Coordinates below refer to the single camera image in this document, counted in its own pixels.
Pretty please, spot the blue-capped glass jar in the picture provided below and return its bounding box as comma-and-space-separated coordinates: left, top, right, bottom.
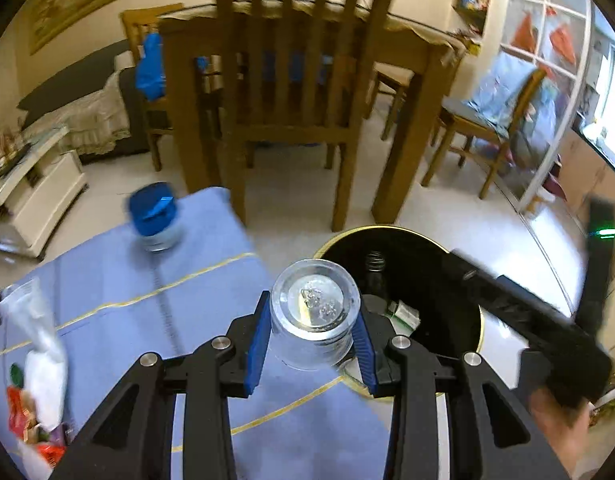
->
126, 182, 184, 253

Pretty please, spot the blue shopping bag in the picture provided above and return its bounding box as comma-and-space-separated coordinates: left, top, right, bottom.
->
134, 32, 167, 101

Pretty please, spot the wooden chair holding bag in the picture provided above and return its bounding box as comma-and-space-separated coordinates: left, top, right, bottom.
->
121, 2, 188, 171

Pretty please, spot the person's right hand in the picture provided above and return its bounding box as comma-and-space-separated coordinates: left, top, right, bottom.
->
530, 387, 597, 480

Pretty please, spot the clear plastic cup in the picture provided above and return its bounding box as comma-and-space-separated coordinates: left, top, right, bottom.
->
270, 258, 362, 372

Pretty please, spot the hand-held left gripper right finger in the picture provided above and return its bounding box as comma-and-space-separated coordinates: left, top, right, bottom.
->
351, 305, 573, 480

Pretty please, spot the red snack wrapper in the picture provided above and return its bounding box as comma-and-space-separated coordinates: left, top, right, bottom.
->
6, 385, 68, 466

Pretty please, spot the blue striped tablecloth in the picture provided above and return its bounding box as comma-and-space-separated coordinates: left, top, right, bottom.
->
0, 187, 393, 480

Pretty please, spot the slatted wooden dining chair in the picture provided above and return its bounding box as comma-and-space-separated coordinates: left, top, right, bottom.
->
210, 0, 405, 233

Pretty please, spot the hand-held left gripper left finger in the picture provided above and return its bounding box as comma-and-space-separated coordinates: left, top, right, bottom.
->
52, 290, 273, 480

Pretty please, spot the wooden chair with blue cushion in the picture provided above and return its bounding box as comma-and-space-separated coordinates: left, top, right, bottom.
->
421, 67, 548, 200

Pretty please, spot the wooden dining table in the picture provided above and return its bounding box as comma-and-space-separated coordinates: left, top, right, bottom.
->
160, 0, 468, 226

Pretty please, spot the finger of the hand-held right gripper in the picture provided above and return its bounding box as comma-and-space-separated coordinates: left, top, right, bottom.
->
450, 247, 583, 342

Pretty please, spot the green and white packet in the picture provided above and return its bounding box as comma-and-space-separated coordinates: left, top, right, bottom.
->
387, 300, 421, 333

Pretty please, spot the dark grey sofa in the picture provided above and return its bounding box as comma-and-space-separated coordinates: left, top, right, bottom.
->
17, 40, 153, 156

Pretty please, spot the light blue seat cushion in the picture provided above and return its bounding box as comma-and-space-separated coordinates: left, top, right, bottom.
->
445, 52, 544, 133

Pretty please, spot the white coffee table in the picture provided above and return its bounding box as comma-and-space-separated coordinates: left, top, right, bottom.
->
0, 127, 88, 261

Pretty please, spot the white glass partition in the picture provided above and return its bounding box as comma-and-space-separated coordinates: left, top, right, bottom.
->
497, 0, 593, 216

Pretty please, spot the crumpled white plastic bag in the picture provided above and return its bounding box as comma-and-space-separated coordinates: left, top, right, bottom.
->
0, 277, 70, 431

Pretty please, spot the black bin with gold rim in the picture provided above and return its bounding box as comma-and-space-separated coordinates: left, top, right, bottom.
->
311, 225, 485, 401

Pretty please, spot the dark glass bottle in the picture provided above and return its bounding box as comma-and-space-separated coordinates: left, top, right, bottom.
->
365, 252, 388, 302

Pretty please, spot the beige lace sofa cover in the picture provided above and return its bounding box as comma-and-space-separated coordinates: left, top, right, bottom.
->
24, 72, 133, 156

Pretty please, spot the plain wooden chair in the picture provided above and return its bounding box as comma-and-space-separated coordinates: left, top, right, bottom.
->
367, 62, 415, 141

